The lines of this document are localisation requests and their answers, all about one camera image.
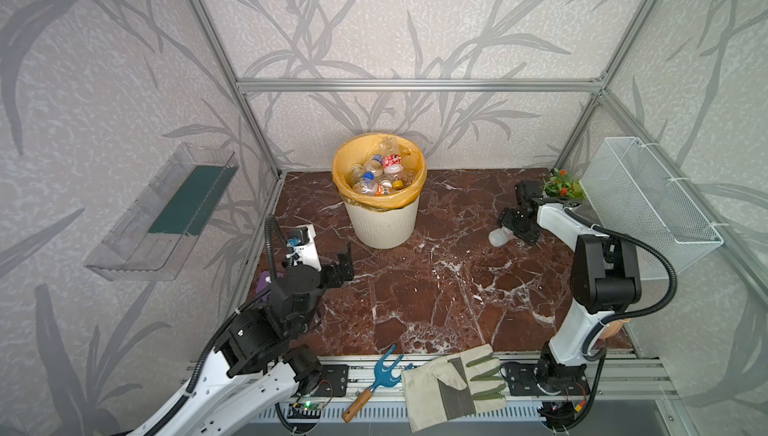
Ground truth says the red cap white bottle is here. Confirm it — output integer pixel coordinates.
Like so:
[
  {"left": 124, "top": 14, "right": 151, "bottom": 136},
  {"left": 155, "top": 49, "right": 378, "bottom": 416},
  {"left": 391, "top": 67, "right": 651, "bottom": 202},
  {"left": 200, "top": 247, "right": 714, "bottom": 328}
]
[{"left": 488, "top": 226, "right": 515, "bottom": 247}]

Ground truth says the blue cap pepsi bottle front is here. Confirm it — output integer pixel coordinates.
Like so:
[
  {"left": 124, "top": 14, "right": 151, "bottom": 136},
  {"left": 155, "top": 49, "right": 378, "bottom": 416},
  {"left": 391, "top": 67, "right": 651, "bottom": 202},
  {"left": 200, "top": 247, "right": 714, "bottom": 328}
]
[{"left": 353, "top": 171, "right": 378, "bottom": 195}]

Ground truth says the blue pepsi label bottle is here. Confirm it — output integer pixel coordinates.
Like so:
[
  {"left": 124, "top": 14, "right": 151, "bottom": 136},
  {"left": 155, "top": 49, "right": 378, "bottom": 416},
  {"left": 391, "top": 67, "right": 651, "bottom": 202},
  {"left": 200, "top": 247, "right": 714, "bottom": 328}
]
[{"left": 363, "top": 154, "right": 383, "bottom": 178}]

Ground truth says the red label clear bottle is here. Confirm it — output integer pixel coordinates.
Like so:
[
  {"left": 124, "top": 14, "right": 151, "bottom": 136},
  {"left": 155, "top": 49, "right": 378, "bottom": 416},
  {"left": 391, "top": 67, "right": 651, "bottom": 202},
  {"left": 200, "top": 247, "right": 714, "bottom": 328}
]
[{"left": 377, "top": 135, "right": 405, "bottom": 175}]

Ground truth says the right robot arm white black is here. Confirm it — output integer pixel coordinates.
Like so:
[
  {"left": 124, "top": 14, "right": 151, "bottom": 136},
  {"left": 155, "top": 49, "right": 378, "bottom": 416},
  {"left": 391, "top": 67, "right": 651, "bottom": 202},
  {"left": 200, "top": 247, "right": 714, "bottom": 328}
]
[{"left": 489, "top": 180, "right": 678, "bottom": 396}]

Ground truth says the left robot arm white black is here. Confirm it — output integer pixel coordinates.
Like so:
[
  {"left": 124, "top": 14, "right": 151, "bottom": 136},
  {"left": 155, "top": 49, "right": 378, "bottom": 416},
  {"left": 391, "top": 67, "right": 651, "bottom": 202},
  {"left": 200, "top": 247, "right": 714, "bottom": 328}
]
[{"left": 133, "top": 216, "right": 354, "bottom": 435}]

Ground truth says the white plastic trash bin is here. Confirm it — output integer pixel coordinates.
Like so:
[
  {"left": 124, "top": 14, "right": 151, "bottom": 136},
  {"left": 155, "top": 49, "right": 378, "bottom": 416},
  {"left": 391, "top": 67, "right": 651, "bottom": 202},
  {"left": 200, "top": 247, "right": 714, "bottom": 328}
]
[{"left": 344, "top": 197, "right": 419, "bottom": 250}]

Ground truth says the yellow bin liner bag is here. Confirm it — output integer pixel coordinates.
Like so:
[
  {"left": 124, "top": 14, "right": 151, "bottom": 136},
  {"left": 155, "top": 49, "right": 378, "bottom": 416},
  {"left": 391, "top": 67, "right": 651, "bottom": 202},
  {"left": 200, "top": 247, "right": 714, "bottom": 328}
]
[{"left": 332, "top": 133, "right": 427, "bottom": 211}]

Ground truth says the purple silicone spatula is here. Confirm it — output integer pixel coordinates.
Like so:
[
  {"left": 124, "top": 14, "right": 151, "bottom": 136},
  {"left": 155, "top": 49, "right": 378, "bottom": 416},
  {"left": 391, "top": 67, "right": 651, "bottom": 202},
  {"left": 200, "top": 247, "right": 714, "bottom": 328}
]
[{"left": 253, "top": 270, "right": 271, "bottom": 294}]

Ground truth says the potted plant white pot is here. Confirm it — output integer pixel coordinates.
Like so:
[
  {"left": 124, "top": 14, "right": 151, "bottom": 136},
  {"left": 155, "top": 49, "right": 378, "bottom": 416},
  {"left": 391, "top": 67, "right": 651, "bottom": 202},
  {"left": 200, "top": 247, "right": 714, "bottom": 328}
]
[{"left": 543, "top": 168, "right": 585, "bottom": 201}]

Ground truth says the blue garden hand fork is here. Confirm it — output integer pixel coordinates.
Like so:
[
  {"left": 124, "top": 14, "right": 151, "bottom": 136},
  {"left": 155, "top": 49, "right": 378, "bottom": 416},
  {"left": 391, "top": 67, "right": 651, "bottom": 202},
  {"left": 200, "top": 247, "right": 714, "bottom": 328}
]
[{"left": 341, "top": 344, "right": 403, "bottom": 423}]

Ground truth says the green circuit board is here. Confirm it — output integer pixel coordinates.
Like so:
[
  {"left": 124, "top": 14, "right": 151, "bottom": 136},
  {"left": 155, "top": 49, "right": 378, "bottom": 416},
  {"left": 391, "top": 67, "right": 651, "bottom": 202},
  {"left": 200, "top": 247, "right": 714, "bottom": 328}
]
[{"left": 286, "top": 400, "right": 328, "bottom": 420}]

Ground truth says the beige green work glove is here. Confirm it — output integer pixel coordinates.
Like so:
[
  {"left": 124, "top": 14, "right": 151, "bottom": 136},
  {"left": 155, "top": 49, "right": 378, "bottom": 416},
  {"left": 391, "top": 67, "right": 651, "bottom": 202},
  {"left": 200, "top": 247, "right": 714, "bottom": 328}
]
[{"left": 402, "top": 344, "right": 507, "bottom": 433}]

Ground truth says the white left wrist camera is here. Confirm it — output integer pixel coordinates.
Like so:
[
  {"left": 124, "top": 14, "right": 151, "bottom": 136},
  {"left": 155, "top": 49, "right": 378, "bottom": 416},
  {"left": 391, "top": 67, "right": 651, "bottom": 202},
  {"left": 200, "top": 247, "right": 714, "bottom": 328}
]
[{"left": 283, "top": 224, "right": 321, "bottom": 271}]

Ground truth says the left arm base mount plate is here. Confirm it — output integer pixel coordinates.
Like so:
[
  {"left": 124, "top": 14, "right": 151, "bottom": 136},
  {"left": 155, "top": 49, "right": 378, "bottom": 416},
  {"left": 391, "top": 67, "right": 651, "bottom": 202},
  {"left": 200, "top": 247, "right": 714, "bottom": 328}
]
[{"left": 311, "top": 364, "right": 350, "bottom": 399}]

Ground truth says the white wire mesh basket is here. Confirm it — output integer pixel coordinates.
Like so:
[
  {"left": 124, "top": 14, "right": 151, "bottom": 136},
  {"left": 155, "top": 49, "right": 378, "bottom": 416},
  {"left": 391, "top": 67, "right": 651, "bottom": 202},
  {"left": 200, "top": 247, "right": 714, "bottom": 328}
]
[{"left": 580, "top": 136, "right": 723, "bottom": 273}]

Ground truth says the clear acrylic wall shelf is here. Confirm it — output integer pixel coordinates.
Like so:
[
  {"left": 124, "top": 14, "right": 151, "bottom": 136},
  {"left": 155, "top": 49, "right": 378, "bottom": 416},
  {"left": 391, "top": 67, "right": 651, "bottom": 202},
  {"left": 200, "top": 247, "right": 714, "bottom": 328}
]
[{"left": 84, "top": 143, "right": 239, "bottom": 282}]

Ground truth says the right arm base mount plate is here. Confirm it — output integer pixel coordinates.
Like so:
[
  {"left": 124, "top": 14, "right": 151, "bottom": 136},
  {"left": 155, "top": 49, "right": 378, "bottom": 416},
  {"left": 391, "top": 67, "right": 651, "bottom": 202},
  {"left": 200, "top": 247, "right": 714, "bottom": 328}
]
[{"left": 501, "top": 361, "right": 542, "bottom": 396}]

